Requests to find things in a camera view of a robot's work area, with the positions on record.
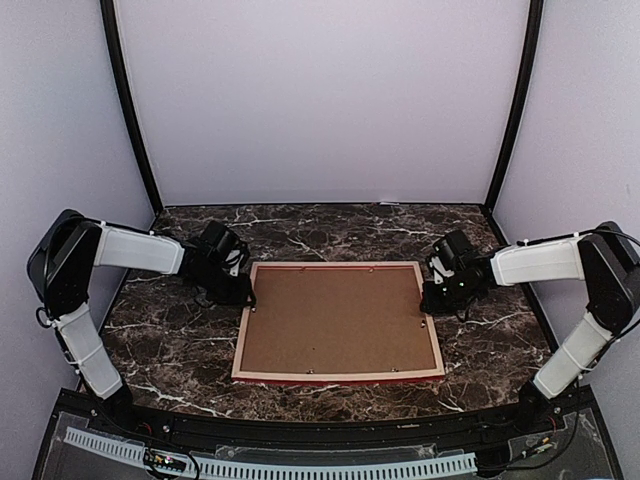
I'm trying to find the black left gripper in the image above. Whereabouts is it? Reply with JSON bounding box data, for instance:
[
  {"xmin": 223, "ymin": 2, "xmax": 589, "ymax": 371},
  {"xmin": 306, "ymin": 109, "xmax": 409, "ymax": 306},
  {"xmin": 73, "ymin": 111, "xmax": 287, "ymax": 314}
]
[{"xmin": 192, "ymin": 264, "xmax": 256, "ymax": 307}]

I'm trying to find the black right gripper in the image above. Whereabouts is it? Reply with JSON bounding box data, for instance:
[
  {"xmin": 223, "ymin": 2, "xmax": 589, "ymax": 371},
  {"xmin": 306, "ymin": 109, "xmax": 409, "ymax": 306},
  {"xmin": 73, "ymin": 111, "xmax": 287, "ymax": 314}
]
[{"xmin": 421, "ymin": 273, "xmax": 479, "ymax": 314}]

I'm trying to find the brown cardboard backing board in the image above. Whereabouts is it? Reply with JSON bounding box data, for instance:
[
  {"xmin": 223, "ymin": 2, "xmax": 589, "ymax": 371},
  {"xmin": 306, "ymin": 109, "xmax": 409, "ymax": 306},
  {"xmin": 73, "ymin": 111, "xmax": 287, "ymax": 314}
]
[{"xmin": 238, "ymin": 265, "xmax": 437, "ymax": 375}]

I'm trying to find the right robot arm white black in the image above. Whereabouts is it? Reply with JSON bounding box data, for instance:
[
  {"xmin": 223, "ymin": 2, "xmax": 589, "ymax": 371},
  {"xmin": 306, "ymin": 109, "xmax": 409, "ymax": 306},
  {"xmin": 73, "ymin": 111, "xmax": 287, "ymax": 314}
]
[{"xmin": 420, "ymin": 221, "xmax": 639, "ymax": 434}]

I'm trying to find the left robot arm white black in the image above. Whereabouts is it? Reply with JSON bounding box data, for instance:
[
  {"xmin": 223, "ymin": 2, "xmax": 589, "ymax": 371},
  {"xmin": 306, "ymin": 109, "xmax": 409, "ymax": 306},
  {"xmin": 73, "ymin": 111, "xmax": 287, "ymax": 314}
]
[{"xmin": 27, "ymin": 209, "xmax": 257, "ymax": 436}]

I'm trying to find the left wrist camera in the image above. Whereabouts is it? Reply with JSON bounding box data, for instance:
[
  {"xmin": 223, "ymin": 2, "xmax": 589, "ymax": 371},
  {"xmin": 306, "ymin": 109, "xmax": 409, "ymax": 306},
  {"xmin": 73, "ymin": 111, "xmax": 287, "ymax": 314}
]
[{"xmin": 198, "ymin": 221, "xmax": 239, "ymax": 261}]

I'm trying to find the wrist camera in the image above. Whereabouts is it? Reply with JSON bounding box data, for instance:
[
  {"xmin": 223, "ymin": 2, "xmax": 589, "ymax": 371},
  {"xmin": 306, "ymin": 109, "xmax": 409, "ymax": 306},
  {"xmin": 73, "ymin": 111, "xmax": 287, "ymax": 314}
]
[
  {"xmin": 433, "ymin": 230, "xmax": 477, "ymax": 271},
  {"xmin": 198, "ymin": 221, "xmax": 239, "ymax": 261}
]

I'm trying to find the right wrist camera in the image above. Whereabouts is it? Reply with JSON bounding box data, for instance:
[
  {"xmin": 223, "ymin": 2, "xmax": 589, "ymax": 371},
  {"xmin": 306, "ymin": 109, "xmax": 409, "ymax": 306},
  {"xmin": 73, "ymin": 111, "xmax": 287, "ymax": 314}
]
[{"xmin": 433, "ymin": 230, "xmax": 477, "ymax": 271}]

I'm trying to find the black front rail base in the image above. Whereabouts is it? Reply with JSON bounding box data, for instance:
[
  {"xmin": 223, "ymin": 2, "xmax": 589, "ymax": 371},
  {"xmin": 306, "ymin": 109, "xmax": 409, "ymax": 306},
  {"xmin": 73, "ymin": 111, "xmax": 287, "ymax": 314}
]
[{"xmin": 33, "ymin": 386, "xmax": 622, "ymax": 479}]

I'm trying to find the white slotted cable duct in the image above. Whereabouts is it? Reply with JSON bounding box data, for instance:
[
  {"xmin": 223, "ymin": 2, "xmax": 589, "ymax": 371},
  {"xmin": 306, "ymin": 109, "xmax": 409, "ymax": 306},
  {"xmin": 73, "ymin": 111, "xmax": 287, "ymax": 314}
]
[{"xmin": 63, "ymin": 427, "xmax": 478, "ymax": 479}]

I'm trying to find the black enclosure frame post left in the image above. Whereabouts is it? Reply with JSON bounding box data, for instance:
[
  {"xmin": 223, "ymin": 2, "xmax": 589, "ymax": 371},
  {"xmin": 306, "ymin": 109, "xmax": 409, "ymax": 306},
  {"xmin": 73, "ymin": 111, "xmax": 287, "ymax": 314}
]
[{"xmin": 99, "ymin": 0, "xmax": 164, "ymax": 215}]

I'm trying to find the black enclosure frame post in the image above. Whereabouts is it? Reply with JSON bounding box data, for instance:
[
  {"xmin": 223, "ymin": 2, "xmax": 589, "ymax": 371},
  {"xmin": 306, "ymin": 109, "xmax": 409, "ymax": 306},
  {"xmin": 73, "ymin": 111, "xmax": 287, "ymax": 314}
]
[
  {"xmin": 484, "ymin": 0, "xmax": 544, "ymax": 213},
  {"xmin": 99, "ymin": 0, "xmax": 164, "ymax": 215}
]

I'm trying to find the black enclosure frame post right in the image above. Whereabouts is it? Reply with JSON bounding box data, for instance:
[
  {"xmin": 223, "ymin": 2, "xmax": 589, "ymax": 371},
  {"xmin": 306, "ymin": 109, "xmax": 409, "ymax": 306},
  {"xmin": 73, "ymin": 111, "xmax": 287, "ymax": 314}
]
[{"xmin": 484, "ymin": 0, "xmax": 544, "ymax": 213}]

